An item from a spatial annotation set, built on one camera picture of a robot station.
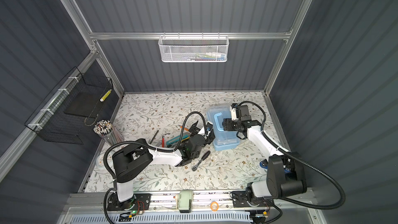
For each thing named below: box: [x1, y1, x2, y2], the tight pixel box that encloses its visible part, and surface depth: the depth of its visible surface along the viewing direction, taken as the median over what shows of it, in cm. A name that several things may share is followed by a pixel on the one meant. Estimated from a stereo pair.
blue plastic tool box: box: [206, 103, 241, 151], surface depth 89 cm
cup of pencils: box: [93, 119, 124, 146], surface depth 83 cm
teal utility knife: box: [165, 133, 191, 148], surface depth 96 cm
